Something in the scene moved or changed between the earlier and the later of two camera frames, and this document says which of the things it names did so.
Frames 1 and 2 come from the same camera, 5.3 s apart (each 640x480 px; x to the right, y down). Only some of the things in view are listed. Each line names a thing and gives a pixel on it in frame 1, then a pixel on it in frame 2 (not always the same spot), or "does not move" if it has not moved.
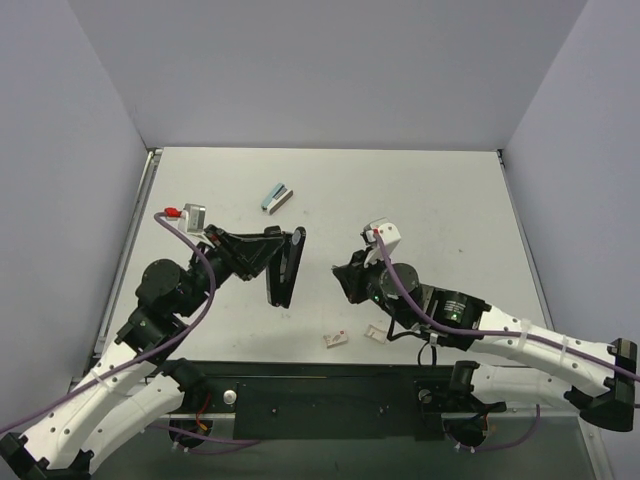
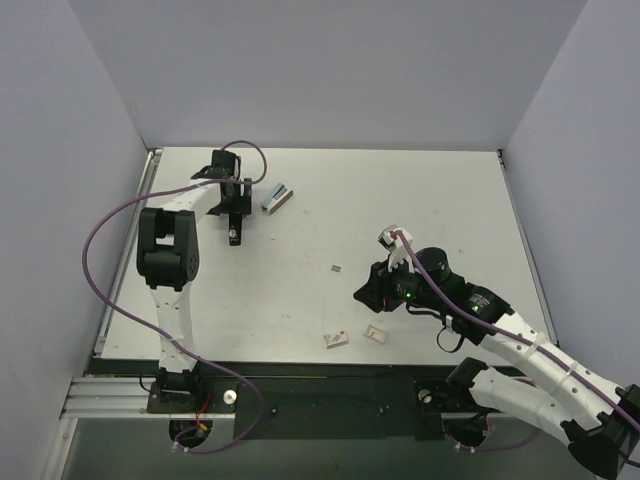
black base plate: [408, 401] does not move
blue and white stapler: [278, 196] does not move
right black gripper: [351, 281] to [382, 286]
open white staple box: [376, 333] does not move
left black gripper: [220, 246] to [235, 206]
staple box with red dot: [335, 339] does not move
